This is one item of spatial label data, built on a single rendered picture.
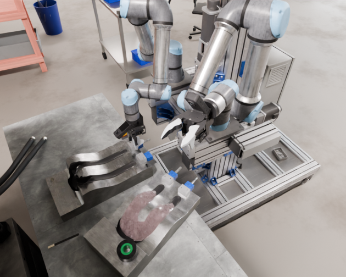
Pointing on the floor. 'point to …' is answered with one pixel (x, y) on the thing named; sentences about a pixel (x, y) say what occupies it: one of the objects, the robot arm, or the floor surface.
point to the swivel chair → (197, 14)
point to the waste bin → (49, 16)
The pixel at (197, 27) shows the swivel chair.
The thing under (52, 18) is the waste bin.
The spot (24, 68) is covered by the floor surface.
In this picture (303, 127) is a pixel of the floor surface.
